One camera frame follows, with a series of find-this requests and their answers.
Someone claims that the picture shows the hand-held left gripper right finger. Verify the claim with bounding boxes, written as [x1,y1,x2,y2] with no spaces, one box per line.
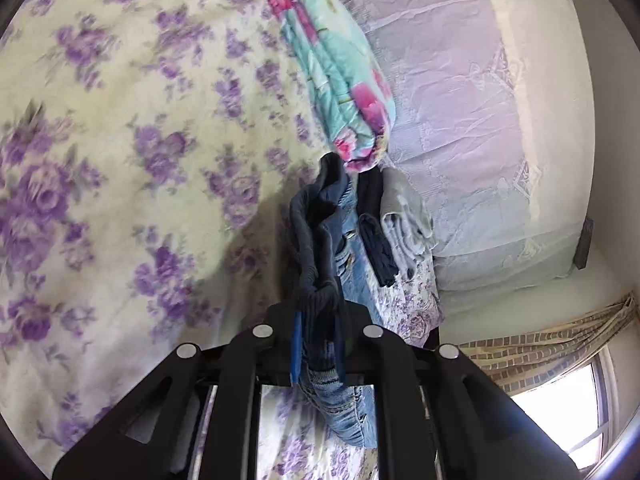
[337,304,582,480]

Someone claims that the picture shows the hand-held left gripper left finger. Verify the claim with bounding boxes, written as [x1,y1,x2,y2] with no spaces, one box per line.
[52,304,304,480]

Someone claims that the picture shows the blue denim pants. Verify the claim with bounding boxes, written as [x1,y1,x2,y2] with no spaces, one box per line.
[289,152,382,449]

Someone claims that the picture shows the dark folded pants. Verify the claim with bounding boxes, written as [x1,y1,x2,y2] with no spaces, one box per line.
[357,167,417,289]

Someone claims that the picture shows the grey folded pants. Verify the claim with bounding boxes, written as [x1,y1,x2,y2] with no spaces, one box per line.
[380,167,437,274]

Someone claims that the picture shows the beige patterned curtain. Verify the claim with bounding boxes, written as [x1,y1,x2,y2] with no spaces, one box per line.
[457,294,640,397]

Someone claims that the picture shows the window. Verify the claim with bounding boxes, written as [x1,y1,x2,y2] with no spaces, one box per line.
[510,354,622,472]

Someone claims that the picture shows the purple floral bedsheet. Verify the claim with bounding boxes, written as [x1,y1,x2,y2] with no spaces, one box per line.
[0,0,447,480]

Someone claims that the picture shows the lavender headboard cover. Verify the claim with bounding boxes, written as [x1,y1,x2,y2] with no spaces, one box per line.
[320,0,597,319]

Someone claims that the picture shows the teal floral folded blanket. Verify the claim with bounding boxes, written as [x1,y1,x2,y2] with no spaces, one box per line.
[264,0,394,174]

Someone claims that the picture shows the dark wall fixture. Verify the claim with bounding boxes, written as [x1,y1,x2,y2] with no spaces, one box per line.
[574,216,597,270]

